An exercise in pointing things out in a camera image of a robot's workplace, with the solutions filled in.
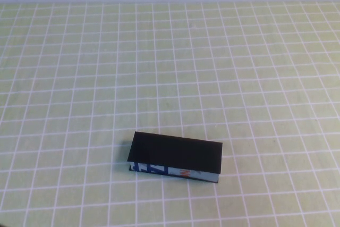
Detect black glasses case blue print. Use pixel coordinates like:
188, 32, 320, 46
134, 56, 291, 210
128, 131, 224, 184

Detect green white checked tablecloth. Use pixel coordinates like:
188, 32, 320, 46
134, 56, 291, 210
0, 1, 340, 227

